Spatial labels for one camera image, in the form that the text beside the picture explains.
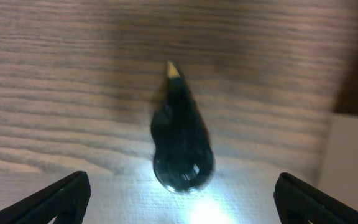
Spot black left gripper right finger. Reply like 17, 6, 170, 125
273, 172, 358, 224

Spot open cardboard box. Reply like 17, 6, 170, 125
318, 114, 358, 211

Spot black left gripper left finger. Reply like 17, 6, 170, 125
0, 171, 91, 224

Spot black teardrop tape dispenser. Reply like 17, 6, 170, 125
150, 60, 214, 194

